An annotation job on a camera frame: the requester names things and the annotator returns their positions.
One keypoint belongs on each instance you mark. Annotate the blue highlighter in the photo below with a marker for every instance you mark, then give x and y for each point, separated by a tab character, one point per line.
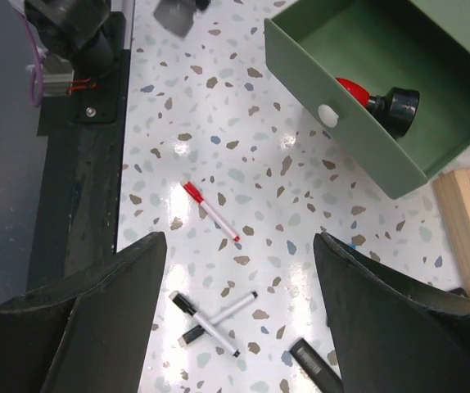
319	372

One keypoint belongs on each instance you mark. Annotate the red black stamp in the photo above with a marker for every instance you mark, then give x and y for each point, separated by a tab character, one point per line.
395	111

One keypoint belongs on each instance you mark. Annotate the three-drawer desk organizer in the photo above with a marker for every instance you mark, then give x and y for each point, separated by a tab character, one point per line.
418	45

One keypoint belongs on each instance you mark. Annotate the red cap marker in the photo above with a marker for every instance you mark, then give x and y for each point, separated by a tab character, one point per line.
196	195

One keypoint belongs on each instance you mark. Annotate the black cap marker lower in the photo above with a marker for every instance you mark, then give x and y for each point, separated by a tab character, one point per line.
196	332

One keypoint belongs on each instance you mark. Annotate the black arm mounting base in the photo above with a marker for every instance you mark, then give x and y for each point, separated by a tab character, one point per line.
78	208

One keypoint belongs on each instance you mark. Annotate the black cap marker upper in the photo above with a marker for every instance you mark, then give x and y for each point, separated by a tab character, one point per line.
187	307

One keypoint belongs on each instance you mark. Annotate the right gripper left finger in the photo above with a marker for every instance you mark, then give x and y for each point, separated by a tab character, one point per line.
87	332

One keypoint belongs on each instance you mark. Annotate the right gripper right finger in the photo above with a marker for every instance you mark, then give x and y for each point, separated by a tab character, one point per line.
391	332

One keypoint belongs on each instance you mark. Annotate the black cap marker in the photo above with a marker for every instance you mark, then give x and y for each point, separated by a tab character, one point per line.
187	307
196	332

